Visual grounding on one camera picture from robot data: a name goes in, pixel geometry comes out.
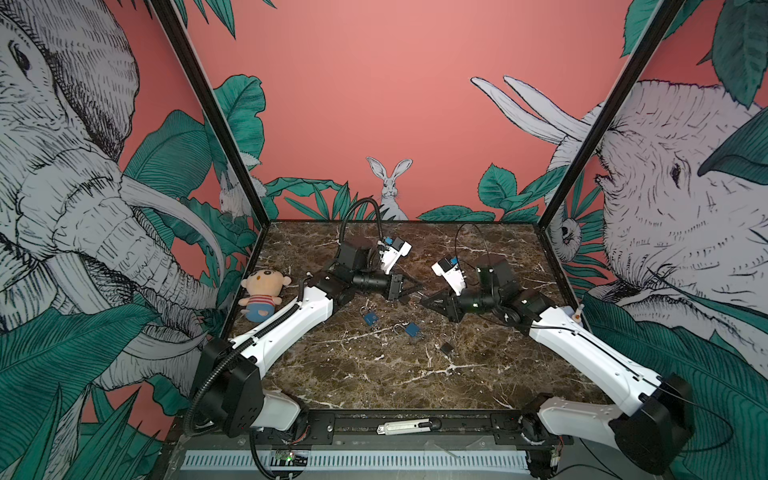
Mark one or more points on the blue padlock left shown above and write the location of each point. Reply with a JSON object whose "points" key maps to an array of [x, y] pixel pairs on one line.
{"points": [[371, 318]]}

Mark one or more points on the black left frame post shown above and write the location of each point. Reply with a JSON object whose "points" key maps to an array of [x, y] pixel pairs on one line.
{"points": [[172, 26]]}

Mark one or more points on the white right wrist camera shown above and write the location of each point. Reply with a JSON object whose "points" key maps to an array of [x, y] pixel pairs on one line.
{"points": [[448, 268]]}

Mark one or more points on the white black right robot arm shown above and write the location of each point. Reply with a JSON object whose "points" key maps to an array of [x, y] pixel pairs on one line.
{"points": [[649, 419]]}

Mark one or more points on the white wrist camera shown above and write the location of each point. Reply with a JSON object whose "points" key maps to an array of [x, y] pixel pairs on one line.
{"points": [[448, 268], [390, 251]]}

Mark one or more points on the white utility knife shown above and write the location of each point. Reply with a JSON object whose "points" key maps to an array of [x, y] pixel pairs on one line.
{"points": [[411, 426]]}

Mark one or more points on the white slotted cable duct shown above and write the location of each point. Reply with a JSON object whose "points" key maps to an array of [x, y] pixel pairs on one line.
{"points": [[360, 460]]}

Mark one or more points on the small green circuit board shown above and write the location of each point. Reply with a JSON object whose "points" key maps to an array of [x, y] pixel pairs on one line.
{"points": [[285, 459]]}

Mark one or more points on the black padlock front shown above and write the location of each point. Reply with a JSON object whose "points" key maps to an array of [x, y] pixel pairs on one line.
{"points": [[447, 347]]}

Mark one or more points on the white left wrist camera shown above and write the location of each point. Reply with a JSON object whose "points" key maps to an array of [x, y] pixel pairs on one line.
{"points": [[390, 251]]}

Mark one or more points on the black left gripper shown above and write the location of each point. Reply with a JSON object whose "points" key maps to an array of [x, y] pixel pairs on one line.
{"points": [[405, 292]]}

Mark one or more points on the plush doll striped shirt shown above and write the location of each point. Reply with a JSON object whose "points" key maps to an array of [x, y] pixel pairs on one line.
{"points": [[263, 289]]}

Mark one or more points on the blue padlock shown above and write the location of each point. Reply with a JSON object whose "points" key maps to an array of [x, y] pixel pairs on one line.
{"points": [[412, 330], [371, 318]]}

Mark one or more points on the blue padlock right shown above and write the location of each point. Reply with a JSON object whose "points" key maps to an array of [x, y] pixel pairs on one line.
{"points": [[412, 330]]}

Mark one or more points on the black front mounting rail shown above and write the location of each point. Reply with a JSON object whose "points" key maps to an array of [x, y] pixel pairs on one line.
{"points": [[327, 426]]}

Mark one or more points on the black right frame post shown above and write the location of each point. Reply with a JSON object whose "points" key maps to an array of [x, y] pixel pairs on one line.
{"points": [[652, 35]]}

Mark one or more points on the black frame post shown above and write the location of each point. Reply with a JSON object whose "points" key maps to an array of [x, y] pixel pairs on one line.
{"points": [[172, 26], [652, 35]]}

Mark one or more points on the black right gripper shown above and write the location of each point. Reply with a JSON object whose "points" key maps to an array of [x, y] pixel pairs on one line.
{"points": [[453, 308]]}

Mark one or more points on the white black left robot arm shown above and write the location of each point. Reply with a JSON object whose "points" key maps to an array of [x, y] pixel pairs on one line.
{"points": [[227, 391]]}

